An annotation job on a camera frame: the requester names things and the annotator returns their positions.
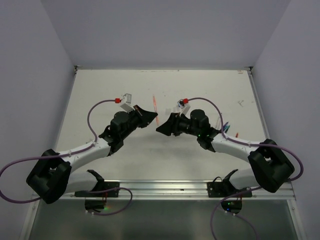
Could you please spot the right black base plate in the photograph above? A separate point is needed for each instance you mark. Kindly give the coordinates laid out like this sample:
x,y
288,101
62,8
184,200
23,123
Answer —
x,y
221,189

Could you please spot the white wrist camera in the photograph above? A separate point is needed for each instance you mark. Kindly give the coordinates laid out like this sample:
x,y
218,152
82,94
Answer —
x,y
125,102
183,107

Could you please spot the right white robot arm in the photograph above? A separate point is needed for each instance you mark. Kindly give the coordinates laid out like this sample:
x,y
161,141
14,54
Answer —
x,y
269,166

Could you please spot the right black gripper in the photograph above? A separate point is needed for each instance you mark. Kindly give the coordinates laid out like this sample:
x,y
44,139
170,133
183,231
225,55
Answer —
x,y
172,124

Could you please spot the aluminium right side rail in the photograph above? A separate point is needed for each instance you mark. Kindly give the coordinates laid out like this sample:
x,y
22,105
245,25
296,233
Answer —
x,y
258,104

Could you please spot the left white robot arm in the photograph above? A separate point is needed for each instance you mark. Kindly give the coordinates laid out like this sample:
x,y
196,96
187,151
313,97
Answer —
x,y
54,173

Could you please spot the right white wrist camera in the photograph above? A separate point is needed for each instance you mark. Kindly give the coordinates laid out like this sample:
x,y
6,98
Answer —
x,y
183,107

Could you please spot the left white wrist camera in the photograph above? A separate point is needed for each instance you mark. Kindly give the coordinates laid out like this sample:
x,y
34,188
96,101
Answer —
x,y
125,102

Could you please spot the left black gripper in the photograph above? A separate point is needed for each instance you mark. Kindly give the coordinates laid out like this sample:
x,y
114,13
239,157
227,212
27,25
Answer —
x,y
145,116

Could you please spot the aluminium rail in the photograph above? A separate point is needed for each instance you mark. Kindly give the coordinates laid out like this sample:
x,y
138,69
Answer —
x,y
169,190
258,104

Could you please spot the aluminium front rail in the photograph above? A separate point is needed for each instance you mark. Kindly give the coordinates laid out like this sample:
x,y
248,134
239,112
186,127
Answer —
x,y
169,190

